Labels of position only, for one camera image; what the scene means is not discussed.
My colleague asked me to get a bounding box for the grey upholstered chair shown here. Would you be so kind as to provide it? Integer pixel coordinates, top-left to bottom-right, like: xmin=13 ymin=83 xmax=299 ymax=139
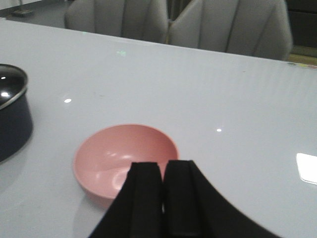
xmin=64 ymin=0 xmax=168 ymax=44
xmin=169 ymin=0 xmax=293 ymax=60

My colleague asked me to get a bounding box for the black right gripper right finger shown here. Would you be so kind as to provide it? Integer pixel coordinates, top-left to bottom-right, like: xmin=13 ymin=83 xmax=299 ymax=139
xmin=163 ymin=160 xmax=277 ymax=238

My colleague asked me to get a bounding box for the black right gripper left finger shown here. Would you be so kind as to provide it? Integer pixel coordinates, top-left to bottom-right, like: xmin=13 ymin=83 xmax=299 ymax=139
xmin=90 ymin=162 xmax=162 ymax=238

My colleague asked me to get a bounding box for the left grey upholstered chair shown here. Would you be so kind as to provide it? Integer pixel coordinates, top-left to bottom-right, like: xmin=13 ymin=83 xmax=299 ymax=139
xmin=64 ymin=0 xmax=168 ymax=44

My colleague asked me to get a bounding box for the pink bowl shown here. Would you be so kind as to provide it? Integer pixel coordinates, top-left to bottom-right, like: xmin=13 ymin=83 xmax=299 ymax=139
xmin=73 ymin=124 xmax=179 ymax=208

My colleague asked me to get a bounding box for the dark blue saucepan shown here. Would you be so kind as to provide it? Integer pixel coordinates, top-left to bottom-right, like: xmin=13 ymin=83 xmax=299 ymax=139
xmin=0 ymin=92 xmax=33 ymax=161

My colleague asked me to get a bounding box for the right grey upholstered chair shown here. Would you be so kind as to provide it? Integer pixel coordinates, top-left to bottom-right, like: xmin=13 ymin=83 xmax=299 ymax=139
xmin=169 ymin=0 xmax=293 ymax=60

